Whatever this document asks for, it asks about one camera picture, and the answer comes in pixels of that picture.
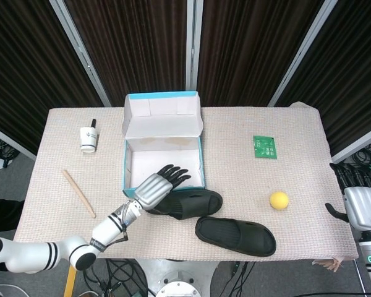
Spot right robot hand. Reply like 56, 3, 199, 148
325, 163, 371, 232

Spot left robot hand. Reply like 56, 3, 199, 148
133, 164, 192, 212

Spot black rubber slipper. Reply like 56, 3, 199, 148
148, 189, 224, 222
194, 216, 278, 258

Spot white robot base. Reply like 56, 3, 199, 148
135, 258, 224, 297

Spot blue cardboard shoe box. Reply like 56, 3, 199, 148
121, 90, 207, 199

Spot wooden clothespins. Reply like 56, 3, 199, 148
312, 258, 344, 273

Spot wooden stick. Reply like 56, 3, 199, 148
61, 169, 98, 219

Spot yellow ball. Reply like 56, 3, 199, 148
269, 191, 290, 212

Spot beige waffle tablecloth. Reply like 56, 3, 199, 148
14, 101, 359, 264

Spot green circuit board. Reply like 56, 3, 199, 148
252, 135, 278, 160

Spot dark trouser leg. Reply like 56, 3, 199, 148
0, 198, 25, 233

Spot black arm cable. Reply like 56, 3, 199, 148
106, 227, 130, 249

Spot black floor cable bundle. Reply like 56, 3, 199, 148
92, 258, 150, 297

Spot grey partition frame post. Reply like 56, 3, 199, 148
185, 0, 204, 93
267, 0, 336, 108
49, 0, 114, 108

